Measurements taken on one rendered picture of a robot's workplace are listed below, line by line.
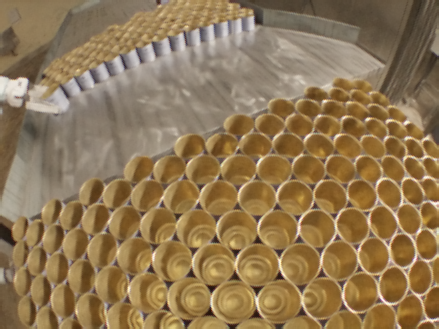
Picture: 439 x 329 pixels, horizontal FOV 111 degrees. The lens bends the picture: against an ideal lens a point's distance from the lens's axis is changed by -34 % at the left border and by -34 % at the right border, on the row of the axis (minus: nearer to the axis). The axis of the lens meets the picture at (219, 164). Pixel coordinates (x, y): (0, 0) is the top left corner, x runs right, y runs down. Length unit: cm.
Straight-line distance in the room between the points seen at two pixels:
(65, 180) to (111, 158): 17
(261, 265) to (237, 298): 8
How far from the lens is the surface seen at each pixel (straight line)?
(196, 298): 44
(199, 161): 47
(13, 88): 75
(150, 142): 64
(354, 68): 101
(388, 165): 59
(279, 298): 44
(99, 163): 67
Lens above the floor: 153
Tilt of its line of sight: 57 degrees down
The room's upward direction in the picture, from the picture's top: 8 degrees counter-clockwise
